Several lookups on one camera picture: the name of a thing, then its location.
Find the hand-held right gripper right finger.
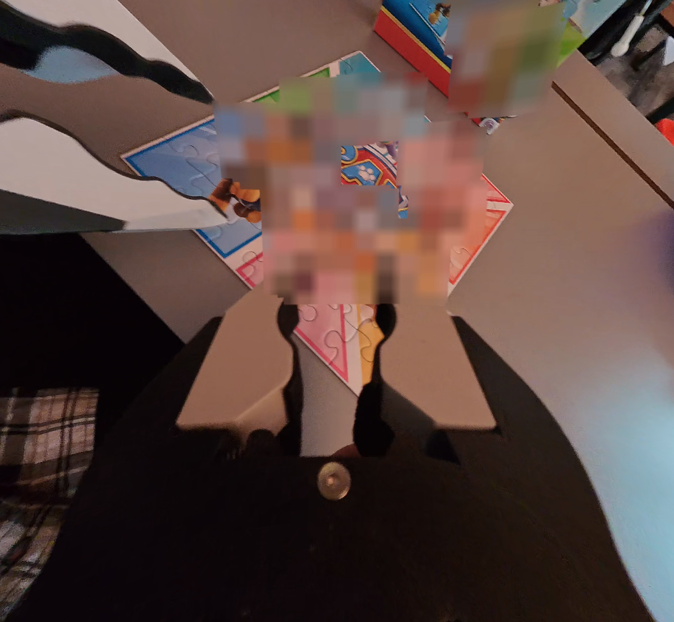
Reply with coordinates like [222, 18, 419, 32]
[353, 298, 499, 458]

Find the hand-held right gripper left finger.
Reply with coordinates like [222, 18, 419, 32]
[176, 290, 304, 457]

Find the cartoon jigsaw puzzle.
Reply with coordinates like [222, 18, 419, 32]
[121, 51, 514, 396]

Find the grey desk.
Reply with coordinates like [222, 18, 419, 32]
[68, 0, 674, 622]

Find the cartoon puzzle box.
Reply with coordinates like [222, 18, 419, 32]
[373, 0, 674, 136]

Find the white stick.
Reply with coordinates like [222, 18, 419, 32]
[613, 0, 665, 57]

